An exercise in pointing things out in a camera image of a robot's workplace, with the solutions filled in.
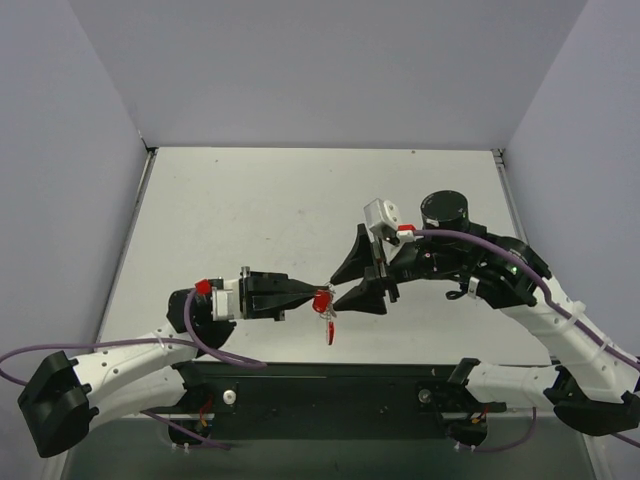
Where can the small key red cap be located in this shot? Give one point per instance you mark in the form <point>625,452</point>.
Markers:
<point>322,301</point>

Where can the metal key holder red handle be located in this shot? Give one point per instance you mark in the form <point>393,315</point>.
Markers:
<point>330,316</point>

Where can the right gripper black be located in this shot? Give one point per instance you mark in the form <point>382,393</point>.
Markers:
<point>381,275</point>

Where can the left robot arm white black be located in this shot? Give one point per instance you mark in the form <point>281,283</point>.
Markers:
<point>68,396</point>

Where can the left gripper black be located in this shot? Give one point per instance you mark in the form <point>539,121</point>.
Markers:
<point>245,295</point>

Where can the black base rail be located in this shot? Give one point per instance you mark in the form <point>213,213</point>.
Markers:
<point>313,401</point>

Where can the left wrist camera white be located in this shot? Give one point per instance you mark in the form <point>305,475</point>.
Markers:
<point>226,300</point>

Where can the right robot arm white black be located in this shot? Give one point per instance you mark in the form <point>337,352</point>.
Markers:
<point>592,385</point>

